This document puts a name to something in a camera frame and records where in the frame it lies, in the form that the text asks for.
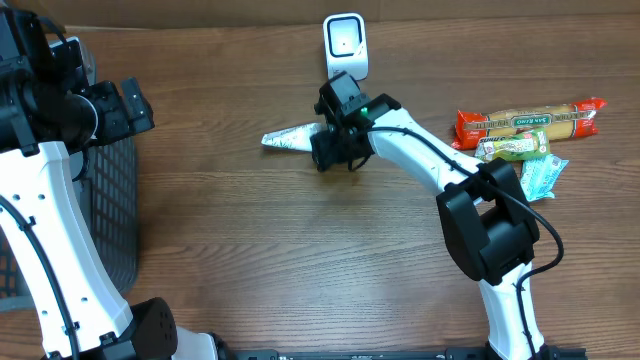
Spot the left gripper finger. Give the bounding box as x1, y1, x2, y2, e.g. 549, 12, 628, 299
121, 77, 150, 118
131, 109, 155, 135

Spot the white tube gold cap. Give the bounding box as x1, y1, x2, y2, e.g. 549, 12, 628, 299
261, 122, 327, 152

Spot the green snack packet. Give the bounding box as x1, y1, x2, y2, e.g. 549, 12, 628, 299
474, 128, 550, 162

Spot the teal white packet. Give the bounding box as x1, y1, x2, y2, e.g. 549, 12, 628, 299
520, 154, 569, 202

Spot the red spaghetti packet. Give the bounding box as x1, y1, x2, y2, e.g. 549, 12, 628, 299
452, 97, 608, 150

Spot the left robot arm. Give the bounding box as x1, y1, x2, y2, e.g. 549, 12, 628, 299
1, 7, 224, 360

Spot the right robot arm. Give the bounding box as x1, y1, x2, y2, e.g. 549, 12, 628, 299
310, 72, 544, 359

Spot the white barcode scanner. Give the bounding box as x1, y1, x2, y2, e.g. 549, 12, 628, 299
323, 12, 369, 81

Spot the grey plastic basket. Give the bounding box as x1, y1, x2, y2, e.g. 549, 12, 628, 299
1, 36, 138, 313

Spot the cardboard box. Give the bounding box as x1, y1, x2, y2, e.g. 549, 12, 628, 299
0, 0, 640, 35

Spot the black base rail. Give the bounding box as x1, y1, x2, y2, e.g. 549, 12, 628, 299
214, 347, 589, 360

